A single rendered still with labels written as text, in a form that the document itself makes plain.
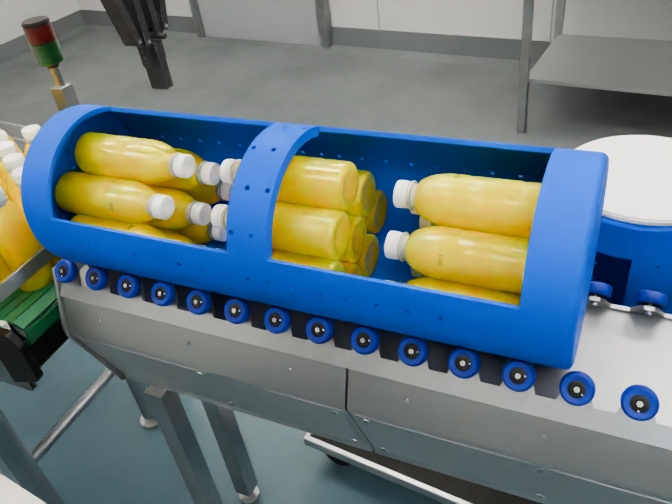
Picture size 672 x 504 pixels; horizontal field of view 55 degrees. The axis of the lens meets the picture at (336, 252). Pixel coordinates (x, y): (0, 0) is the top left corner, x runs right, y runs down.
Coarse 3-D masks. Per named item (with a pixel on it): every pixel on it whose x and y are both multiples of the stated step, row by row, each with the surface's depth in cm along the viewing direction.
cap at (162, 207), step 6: (156, 198) 103; (162, 198) 103; (168, 198) 104; (156, 204) 103; (162, 204) 103; (168, 204) 104; (174, 204) 106; (156, 210) 103; (162, 210) 103; (168, 210) 105; (156, 216) 104; (162, 216) 103; (168, 216) 105
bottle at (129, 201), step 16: (64, 176) 110; (80, 176) 109; (96, 176) 108; (64, 192) 108; (80, 192) 107; (96, 192) 106; (112, 192) 104; (128, 192) 104; (144, 192) 104; (64, 208) 110; (80, 208) 108; (96, 208) 106; (112, 208) 104; (128, 208) 103; (144, 208) 104
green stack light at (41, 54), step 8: (56, 40) 152; (32, 48) 150; (40, 48) 150; (48, 48) 150; (56, 48) 152; (40, 56) 151; (48, 56) 151; (56, 56) 152; (40, 64) 152; (48, 64) 152
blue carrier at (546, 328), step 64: (64, 128) 105; (128, 128) 123; (192, 128) 115; (256, 128) 106; (320, 128) 96; (256, 192) 88; (384, 192) 108; (576, 192) 74; (64, 256) 112; (128, 256) 102; (192, 256) 95; (256, 256) 89; (384, 256) 109; (576, 256) 72; (384, 320) 87; (448, 320) 81; (512, 320) 77; (576, 320) 73
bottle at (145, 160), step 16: (80, 144) 108; (96, 144) 107; (112, 144) 106; (128, 144) 105; (144, 144) 104; (160, 144) 104; (80, 160) 109; (96, 160) 107; (112, 160) 106; (128, 160) 104; (144, 160) 103; (160, 160) 103; (112, 176) 109; (128, 176) 106; (144, 176) 104; (160, 176) 104; (176, 176) 105
